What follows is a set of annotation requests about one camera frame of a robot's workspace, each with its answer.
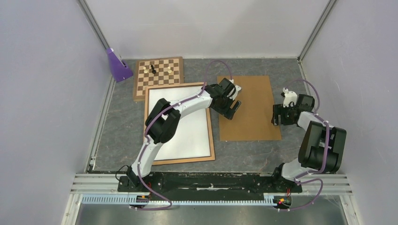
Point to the purple wedge stand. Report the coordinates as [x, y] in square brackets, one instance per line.
[119, 69]

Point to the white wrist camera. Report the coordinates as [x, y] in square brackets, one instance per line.
[289, 98]
[235, 91]

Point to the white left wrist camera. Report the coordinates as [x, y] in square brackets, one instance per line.
[235, 91]

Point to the brown cardboard backing board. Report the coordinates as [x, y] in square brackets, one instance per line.
[252, 120]

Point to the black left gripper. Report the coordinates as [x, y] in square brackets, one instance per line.
[227, 112]

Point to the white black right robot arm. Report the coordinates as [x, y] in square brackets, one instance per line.
[322, 148]

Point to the black chess piece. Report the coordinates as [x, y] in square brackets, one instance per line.
[153, 69]

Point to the wooden picture frame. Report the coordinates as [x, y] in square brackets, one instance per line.
[186, 161]

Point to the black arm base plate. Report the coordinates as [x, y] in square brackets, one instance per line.
[166, 182]

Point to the red sunset photo print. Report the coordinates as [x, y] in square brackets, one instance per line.
[186, 130]

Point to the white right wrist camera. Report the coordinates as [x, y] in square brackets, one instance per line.
[289, 98]

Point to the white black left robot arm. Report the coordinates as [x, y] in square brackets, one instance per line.
[162, 122]

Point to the wooden chessboard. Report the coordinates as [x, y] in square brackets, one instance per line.
[162, 77]

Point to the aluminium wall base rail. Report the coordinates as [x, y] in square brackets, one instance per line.
[91, 159]

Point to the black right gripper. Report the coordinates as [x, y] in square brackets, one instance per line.
[279, 109]

